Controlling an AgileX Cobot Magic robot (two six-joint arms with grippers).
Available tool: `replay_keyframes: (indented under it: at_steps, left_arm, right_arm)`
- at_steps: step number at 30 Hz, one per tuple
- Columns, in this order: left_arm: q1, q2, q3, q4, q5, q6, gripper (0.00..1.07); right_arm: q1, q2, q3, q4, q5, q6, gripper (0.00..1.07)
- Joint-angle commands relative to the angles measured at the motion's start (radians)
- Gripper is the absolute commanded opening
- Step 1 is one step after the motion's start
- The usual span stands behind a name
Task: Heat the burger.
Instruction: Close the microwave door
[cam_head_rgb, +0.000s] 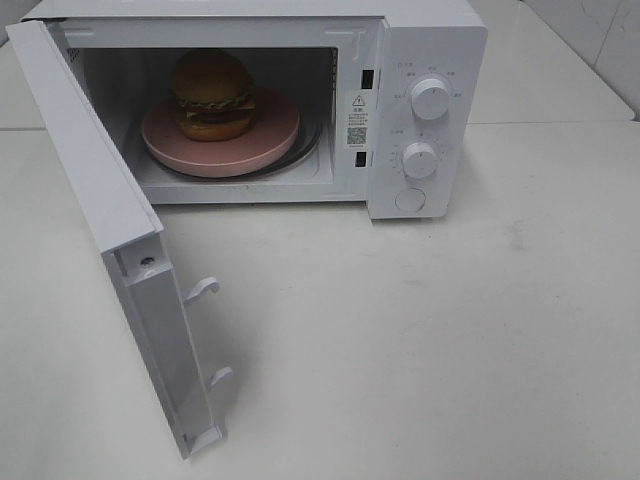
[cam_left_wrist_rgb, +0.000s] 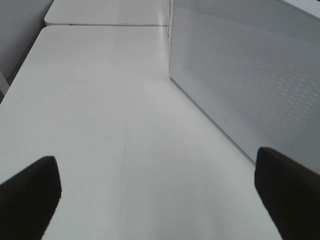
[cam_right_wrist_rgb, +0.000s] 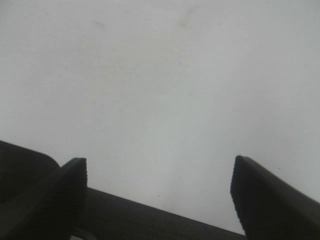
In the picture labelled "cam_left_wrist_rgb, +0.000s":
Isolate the white microwave oven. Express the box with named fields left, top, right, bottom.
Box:
left=169, top=0, right=320, bottom=172

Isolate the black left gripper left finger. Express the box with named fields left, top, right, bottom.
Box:
left=0, top=156, right=62, bottom=240

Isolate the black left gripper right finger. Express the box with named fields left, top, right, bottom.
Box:
left=254, top=147, right=320, bottom=240

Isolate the white rear table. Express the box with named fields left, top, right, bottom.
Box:
left=44, top=0, right=170, bottom=26

